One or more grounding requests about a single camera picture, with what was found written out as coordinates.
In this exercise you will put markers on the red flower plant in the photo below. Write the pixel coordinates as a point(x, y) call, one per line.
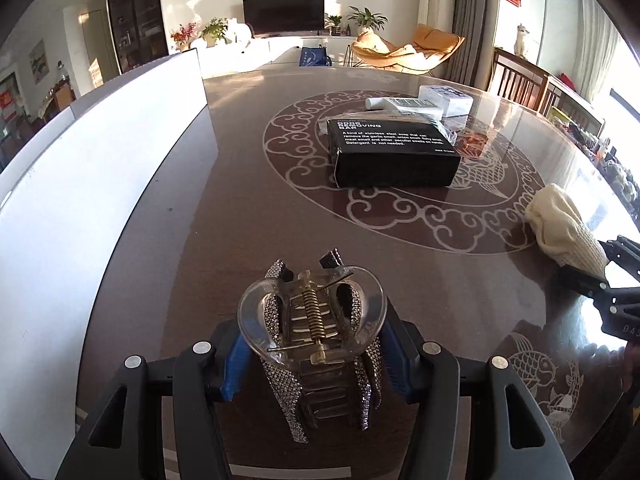
point(182, 35)

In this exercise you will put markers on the white bottle with label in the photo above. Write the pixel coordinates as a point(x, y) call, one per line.
point(400, 105)

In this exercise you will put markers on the grey curtain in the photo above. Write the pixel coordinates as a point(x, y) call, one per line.
point(475, 25)

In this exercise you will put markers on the white television cabinet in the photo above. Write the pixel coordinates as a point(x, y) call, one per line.
point(270, 50)

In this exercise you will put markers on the clear printed plastic box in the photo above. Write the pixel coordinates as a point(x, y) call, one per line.
point(447, 100)

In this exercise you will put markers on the rhinestone hair claw clip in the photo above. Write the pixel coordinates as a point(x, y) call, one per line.
point(310, 320)

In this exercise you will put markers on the blue bag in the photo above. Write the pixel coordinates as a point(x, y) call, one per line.
point(312, 56)

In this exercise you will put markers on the clear plastic wrapper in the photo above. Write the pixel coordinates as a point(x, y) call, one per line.
point(448, 131)

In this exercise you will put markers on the cream knitted cloth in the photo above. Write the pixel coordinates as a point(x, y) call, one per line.
point(560, 230)

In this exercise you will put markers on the pile of assorted small items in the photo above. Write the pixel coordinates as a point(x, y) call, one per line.
point(600, 150)

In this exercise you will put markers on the wooden dining chair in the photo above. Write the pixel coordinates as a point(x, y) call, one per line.
point(64, 97)

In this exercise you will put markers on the wooden bench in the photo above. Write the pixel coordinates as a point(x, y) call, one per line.
point(525, 80)

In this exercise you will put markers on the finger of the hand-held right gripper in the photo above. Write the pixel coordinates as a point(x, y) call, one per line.
point(585, 285)
point(625, 260)

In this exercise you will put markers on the green potted plant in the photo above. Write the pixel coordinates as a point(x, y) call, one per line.
point(215, 30)

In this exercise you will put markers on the dark glass display cabinet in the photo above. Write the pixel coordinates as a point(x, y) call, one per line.
point(137, 15)

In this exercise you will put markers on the large leafy potted plant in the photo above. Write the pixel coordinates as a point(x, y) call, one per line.
point(367, 19)

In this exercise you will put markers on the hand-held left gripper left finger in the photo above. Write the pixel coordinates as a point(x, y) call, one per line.
point(232, 370)

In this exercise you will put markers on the black cardboard box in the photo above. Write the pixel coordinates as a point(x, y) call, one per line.
point(395, 160)

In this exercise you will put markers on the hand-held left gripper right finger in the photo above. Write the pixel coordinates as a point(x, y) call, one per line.
point(400, 375)

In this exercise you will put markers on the small potted plant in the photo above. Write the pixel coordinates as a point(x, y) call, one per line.
point(334, 22)

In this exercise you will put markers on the framed wall picture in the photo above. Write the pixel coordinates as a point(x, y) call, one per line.
point(38, 61)

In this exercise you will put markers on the black television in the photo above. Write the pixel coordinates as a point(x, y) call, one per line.
point(282, 14)

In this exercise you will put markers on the white sheer curtain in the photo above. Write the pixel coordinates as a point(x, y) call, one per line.
point(600, 50)

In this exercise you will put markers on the orange lounge chair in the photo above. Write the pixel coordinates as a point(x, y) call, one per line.
point(400, 55)

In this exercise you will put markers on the white cat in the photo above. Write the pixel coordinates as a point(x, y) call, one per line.
point(522, 42)

